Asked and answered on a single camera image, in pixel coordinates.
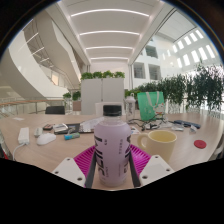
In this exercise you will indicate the black chair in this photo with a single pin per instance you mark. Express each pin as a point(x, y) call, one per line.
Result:
point(55, 110)

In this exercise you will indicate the pale purple drink bottle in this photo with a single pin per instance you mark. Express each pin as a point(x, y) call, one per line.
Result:
point(112, 150)

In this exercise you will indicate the black flat tablet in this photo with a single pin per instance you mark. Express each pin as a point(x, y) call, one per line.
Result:
point(74, 128)

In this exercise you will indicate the white computer mouse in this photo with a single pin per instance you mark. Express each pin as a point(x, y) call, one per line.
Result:
point(46, 138)

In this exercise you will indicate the row of green hedge plants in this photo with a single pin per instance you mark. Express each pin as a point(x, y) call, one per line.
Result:
point(196, 86)

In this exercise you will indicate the green and blue tube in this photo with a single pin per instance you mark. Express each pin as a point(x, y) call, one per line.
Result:
point(72, 136)

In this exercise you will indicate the green tote bag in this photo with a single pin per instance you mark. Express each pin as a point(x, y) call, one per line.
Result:
point(150, 106)

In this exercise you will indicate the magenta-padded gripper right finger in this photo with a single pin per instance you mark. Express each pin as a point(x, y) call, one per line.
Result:
point(155, 170)

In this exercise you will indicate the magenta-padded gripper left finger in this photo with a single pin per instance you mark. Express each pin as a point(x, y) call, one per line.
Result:
point(68, 170)

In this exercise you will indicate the clear plastic wrapper sheet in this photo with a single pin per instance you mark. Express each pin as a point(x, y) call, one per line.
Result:
point(91, 124)

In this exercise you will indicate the clear plastic water bottle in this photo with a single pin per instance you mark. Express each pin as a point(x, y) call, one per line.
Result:
point(130, 108)

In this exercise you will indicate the dark blue flat case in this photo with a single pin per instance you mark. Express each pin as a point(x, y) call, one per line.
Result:
point(186, 124)

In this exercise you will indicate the white planter with green plants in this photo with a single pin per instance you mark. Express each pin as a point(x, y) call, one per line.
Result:
point(102, 93)

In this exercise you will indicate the small grey box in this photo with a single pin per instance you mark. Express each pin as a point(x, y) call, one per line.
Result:
point(38, 132)

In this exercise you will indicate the flat round red coaster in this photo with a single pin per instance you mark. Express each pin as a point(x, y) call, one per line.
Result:
point(200, 144)

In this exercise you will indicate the cream yellow mug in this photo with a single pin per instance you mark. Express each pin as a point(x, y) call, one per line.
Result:
point(161, 144)

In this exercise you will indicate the small dark red phone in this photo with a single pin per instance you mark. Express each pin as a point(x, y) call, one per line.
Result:
point(48, 127)

